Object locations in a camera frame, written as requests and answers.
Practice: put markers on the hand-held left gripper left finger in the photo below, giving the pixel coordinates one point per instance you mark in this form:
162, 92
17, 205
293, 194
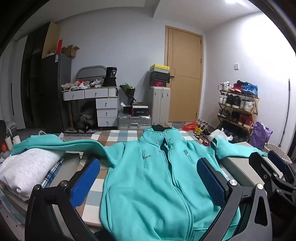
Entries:
84, 183

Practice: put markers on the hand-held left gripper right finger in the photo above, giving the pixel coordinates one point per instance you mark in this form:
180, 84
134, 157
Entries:
210, 183

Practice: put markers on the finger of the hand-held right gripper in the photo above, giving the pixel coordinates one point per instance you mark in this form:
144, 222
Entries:
261, 166
279, 160

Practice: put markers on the teal zip jacket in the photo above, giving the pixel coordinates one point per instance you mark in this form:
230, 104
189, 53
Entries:
150, 185

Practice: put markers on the woven laundry basket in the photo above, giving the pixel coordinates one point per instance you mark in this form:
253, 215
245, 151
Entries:
277, 149

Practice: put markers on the grey padded stool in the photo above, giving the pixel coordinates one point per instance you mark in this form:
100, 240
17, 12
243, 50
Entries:
71, 157
238, 166

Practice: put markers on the purple bag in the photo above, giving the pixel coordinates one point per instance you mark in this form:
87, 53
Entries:
260, 135

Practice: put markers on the blue plaid cloth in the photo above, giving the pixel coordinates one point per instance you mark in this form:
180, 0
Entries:
52, 173

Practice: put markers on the white plastic bag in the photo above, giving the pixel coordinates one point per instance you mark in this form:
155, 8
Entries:
218, 134

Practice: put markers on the checkered tablecloth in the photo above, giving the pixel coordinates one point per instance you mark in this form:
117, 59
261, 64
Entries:
120, 138

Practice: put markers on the white folded sweatshirt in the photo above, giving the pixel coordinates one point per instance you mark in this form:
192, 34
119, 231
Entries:
27, 169

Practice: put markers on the red plastic bag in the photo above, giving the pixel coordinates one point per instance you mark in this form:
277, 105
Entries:
189, 127

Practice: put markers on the dark duffel bag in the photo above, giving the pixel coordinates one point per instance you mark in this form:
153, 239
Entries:
85, 120

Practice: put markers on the wooden shoe rack with shoes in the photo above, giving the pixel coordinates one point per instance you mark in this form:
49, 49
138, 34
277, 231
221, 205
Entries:
235, 102

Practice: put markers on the white desk with drawers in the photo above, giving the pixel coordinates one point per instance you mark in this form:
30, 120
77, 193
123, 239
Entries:
106, 109

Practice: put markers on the silver ribbed suitcase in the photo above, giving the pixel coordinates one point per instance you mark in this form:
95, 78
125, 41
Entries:
133, 121

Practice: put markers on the white cup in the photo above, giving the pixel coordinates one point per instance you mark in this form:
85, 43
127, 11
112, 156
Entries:
8, 143
16, 139

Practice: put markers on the small black box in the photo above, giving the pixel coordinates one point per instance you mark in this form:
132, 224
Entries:
127, 109

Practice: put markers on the red and black box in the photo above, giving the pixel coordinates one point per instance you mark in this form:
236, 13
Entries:
140, 110

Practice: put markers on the white upright suitcase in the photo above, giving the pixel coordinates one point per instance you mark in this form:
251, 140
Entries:
159, 104

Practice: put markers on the dark grey refrigerator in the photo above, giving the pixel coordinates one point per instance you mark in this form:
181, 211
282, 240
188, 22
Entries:
55, 92

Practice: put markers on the pile of desk clutter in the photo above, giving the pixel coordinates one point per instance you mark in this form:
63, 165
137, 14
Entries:
81, 84

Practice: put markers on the wrapped flower bouquet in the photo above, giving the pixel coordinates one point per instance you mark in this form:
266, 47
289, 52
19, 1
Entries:
128, 91

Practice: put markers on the black paper bag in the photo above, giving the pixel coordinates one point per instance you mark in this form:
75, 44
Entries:
110, 77

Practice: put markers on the grey folding chair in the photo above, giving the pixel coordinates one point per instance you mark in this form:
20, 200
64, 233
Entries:
90, 71

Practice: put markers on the black shoe box red logo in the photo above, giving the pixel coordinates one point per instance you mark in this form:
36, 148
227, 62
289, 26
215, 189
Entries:
159, 83

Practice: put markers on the black wardrobe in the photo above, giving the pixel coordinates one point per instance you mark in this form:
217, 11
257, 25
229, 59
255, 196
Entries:
32, 81

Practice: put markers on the wooden door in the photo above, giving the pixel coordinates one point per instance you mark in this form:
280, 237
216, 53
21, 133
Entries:
185, 69

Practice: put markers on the grey black shoe box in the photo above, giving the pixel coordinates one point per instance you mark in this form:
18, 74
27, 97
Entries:
159, 75

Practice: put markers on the yellow lid shoe box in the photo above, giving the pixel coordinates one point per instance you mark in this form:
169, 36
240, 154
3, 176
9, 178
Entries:
159, 68

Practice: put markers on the white wardrobe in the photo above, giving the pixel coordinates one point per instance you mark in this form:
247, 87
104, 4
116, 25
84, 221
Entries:
9, 76

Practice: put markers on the open cardboard box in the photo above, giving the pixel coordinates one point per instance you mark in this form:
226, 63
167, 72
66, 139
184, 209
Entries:
70, 51

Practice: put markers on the red paper bag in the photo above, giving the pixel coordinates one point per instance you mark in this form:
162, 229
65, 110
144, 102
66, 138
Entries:
60, 46

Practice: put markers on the large flat cardboard sheet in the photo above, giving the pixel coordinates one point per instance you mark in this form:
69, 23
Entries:
52, 39

